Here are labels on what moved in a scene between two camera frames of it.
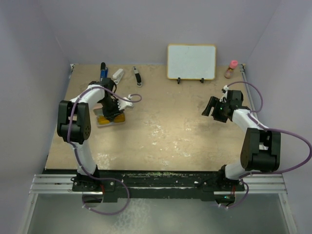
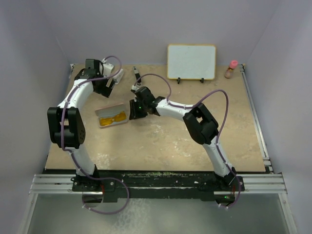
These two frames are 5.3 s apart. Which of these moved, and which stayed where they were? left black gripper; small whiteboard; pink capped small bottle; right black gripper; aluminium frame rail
Moved: right black gripper; left black gripper
Stayed: aluminium frame rail; small whiteboard; pink capped small bottle
